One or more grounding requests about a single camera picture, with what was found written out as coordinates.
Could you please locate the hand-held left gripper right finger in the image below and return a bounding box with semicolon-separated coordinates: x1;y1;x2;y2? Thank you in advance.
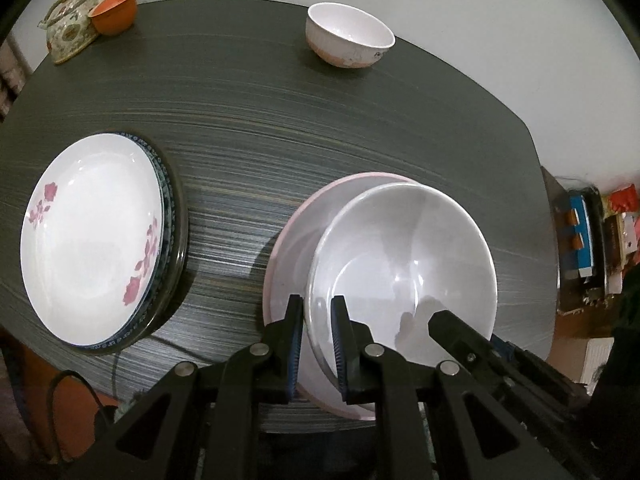
330;295;576;480

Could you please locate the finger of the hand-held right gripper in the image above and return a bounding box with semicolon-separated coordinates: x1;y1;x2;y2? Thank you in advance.
490;333;592;412
428;310;592;442

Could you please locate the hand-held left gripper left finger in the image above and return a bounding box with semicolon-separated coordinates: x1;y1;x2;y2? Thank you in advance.
87;294;306;480

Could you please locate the white bowl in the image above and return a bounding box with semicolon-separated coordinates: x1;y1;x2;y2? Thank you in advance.
306;183;498;396

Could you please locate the pink bowl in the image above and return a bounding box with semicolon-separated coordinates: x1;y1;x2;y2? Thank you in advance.
305;2;396;69
262;172;426;422

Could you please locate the blue floral plate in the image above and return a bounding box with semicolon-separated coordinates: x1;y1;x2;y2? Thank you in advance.
85;132;189;357

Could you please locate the white plate with pink flowers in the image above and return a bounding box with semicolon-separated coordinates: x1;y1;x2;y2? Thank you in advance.
20;132;166;347

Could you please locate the white box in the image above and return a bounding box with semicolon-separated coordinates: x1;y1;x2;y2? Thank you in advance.
581;337;616;387

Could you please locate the brown cardboard box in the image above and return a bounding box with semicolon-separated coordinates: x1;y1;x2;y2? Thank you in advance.
542;170;622;317

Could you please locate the blue and orange box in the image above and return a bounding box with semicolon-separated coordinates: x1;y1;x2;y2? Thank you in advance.
564;194;597;282

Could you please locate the dark brown box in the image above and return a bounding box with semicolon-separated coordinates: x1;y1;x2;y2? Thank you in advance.
600;215;627;297

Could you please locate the red packet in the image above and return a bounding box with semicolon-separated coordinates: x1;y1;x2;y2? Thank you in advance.
611;191;640;215

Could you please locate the orange ceramic cup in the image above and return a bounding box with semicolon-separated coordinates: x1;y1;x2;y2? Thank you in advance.
89;0;138;36

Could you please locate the floral ceramic teapot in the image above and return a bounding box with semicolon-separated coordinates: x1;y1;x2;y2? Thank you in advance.
39;0;124;65

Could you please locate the black cable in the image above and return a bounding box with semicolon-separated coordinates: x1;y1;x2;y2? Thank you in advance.
46;337;216;462

